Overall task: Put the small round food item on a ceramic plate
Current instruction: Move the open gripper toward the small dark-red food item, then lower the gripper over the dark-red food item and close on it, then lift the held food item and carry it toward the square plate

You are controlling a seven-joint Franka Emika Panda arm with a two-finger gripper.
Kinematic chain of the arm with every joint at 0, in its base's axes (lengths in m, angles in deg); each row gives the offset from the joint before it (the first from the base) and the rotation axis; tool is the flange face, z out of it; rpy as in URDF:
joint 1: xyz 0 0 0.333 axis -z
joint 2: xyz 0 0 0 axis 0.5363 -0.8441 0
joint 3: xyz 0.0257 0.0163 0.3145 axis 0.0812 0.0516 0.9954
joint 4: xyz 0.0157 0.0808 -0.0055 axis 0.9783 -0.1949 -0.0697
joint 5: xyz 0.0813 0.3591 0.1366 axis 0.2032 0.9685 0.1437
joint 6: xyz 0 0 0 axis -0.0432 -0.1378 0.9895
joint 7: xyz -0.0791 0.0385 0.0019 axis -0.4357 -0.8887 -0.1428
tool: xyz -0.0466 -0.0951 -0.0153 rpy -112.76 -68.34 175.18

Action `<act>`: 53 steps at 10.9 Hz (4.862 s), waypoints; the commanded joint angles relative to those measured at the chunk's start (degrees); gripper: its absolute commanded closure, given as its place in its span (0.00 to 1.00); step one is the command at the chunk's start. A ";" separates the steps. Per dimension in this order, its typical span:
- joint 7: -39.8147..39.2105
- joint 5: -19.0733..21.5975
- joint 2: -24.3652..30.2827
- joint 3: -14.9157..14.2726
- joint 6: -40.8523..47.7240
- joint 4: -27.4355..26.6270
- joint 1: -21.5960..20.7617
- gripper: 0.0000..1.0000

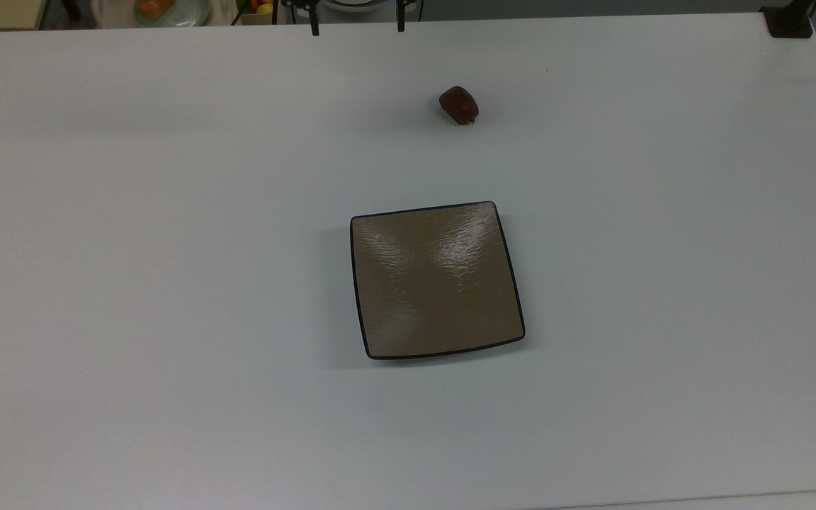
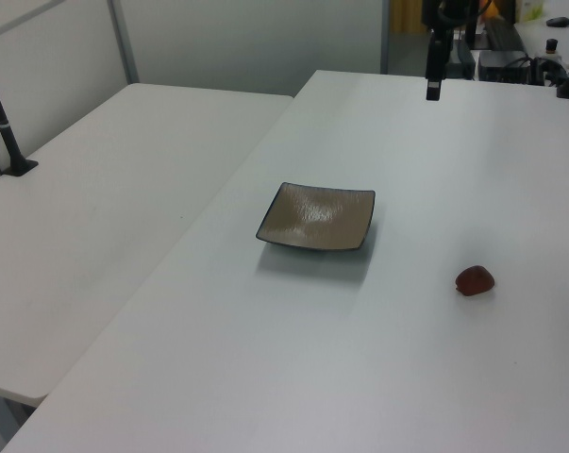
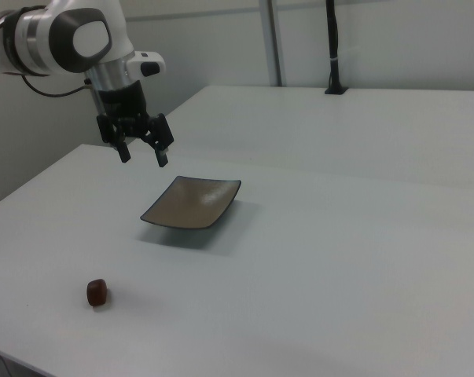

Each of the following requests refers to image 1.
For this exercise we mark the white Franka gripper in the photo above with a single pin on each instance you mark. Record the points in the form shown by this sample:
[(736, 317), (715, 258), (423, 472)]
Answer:
[(351, 3)]

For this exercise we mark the small dark brown round food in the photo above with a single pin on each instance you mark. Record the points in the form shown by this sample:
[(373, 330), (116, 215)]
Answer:
[(458, 105)]

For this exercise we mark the round pale green plate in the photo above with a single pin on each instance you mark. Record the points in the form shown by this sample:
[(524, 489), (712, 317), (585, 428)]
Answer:
[(188, 13)]

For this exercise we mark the orange food piece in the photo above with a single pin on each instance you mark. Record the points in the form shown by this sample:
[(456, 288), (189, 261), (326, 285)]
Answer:
[(154, 8)]

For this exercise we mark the square brown ceramic plate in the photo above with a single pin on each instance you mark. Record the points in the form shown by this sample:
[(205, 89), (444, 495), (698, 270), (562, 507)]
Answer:
[(436, 280)]

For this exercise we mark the box of colourful fruit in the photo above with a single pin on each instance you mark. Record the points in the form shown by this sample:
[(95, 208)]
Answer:
[(258, 8)]

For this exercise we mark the black table clamp mount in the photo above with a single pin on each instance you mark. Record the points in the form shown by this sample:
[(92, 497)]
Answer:
[(789, 23)]

